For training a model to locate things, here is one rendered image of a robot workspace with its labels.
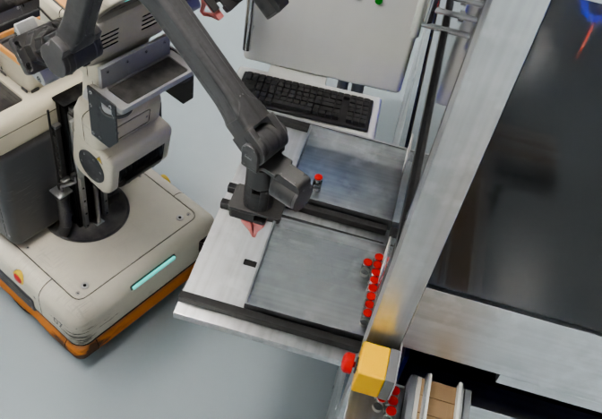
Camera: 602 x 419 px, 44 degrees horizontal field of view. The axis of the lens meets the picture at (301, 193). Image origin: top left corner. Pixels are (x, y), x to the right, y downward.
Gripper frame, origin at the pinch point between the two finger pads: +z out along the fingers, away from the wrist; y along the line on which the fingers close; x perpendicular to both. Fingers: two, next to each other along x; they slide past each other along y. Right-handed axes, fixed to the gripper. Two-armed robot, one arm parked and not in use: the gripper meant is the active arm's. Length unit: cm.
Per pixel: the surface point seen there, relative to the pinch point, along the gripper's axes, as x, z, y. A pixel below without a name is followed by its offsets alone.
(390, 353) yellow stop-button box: -14.0, 6.8, 31.6
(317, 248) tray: 17.8, 20.4, 11.5
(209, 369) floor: 29, 108, -16
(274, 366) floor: 37, 108, 4
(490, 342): -10.9, -0.8, 48.3
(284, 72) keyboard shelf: 88, 27, -15
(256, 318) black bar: -6.6, 18.9, 3.9
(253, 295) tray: 0.1, 20.5, 1.2
